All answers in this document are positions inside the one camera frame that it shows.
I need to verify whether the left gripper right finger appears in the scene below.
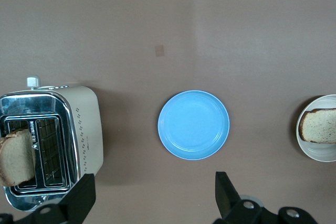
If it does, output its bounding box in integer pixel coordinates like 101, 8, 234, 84
214, 171, 320, 224

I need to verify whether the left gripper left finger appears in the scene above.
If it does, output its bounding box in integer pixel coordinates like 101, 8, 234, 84
0, 173, 97, 224

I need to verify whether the toasted bread slice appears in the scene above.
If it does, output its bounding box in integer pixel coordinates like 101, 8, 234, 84
0, 128, 37, 187
299, 108, 336, 144

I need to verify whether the blue plate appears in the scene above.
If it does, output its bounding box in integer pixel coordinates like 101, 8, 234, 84
157, 90, 230, 161

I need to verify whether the beige plate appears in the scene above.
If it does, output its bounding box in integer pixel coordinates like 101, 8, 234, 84
296, 94, 336, 162

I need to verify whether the cream and chrome toaster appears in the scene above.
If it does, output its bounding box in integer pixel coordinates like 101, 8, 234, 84
0, 77, 104, 213

